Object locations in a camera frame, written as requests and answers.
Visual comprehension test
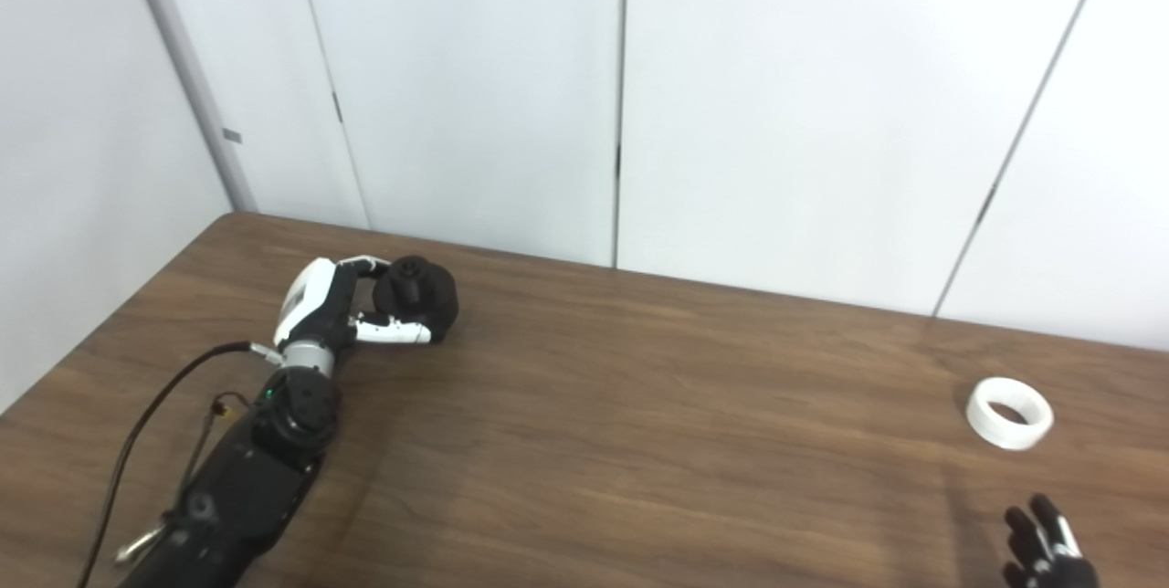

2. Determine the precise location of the black and white left hand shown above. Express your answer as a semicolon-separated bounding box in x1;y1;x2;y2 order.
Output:
274;255;435;356

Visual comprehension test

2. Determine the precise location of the black and white right hand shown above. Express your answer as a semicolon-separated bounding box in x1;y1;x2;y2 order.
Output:
1002;494;1101;588

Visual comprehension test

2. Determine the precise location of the round black plastic part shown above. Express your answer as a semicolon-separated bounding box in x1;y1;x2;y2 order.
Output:
373;256;460;342

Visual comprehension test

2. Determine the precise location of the white plastic ring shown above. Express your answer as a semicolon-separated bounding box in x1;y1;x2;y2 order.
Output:
966;377;1054;451

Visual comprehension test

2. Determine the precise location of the thin left arm wire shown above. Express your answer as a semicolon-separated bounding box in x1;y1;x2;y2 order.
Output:
181;392;252;502

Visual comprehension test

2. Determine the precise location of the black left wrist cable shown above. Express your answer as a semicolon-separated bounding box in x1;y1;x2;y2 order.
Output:
78;341;282;588

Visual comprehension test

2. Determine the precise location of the grey wall corner post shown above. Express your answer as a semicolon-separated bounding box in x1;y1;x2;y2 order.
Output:
119;0;258;213

